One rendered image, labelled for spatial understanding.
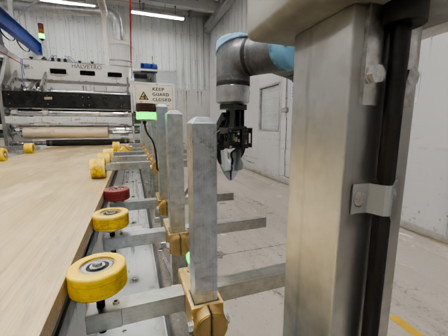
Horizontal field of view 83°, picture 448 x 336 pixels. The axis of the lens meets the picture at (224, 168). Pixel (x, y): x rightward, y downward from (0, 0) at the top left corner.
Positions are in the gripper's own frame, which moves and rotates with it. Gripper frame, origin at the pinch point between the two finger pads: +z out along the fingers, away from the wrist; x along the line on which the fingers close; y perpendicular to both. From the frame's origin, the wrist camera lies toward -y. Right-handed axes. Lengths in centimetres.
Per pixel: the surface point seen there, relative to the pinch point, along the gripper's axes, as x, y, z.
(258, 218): 6.8, 5.6, 12.1
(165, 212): -17.0, -12.8, 13.3
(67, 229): -39.9, 9.7, 6.7
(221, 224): -4.7, 5.5, 12.3
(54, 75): -98, -277, -70
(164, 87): 17, -243, -59
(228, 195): 7.4, -19.2, 11.5
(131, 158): -26, -70, 2
